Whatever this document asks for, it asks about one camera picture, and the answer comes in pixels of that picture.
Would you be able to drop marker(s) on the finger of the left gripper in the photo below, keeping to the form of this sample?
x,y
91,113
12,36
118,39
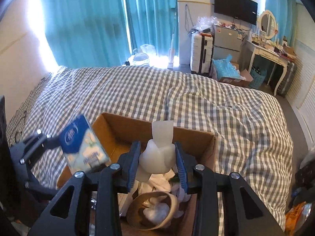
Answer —
x,y
36,145

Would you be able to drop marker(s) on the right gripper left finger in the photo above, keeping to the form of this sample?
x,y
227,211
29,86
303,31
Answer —
x,y
129,165

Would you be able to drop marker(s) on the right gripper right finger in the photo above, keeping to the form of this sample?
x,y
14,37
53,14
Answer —
x,y
185,166

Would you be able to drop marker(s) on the blue tissue pack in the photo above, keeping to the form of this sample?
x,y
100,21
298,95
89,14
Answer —
x,y
81,147

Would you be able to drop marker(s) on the white plastic bag bundle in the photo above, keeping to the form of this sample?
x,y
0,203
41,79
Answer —
x,y
157,214

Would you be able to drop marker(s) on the cream cloth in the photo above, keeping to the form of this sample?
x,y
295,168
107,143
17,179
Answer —
x,y
157,182

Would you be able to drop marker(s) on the grey checkered bed quilt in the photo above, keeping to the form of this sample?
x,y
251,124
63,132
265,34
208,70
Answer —
x,y
250,126

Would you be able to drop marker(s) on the blue bubble wrap bag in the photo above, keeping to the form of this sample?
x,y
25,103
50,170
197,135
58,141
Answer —
x,y
225,67

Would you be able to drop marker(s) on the cardboard box on floor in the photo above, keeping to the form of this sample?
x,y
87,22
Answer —
x,y
243,80

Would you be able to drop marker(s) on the clear water jug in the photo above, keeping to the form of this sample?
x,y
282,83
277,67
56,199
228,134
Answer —
x,y
140,58

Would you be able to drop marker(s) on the teal laundry basket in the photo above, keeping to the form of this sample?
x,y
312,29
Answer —
x,y
258,76

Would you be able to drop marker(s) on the white suitcase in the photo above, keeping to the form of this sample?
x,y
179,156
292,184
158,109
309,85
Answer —
x,y
201,53

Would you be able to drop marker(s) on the teal window curtain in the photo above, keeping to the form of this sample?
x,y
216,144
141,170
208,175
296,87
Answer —
x,y
104,33

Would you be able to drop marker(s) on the silver mini fridge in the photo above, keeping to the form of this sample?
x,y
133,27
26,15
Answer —
x,y
227,42

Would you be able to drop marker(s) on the white dressing table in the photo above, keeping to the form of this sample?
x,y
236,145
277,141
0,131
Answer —
x,y
280,72

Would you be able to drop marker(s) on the white oval vanity mirror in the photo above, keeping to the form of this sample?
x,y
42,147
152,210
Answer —
x,y
267,24

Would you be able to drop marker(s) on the teal right curtain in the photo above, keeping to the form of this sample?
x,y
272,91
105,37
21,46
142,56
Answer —
x,y
285,13

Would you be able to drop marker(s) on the black wall television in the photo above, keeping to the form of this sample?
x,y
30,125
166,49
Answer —
x,y
244,10

